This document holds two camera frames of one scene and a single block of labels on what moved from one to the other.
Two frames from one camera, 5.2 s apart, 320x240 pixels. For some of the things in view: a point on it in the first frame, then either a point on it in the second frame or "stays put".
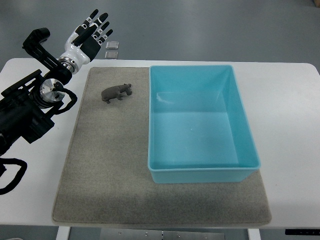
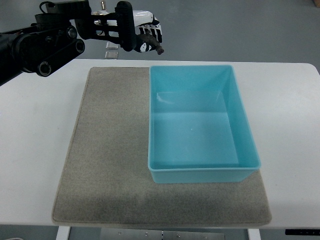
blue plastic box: (198, 129) stays put
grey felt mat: (104, 178) stays put
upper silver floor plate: (112, 45) stays put
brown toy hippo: (115, 92) → (147, 38)
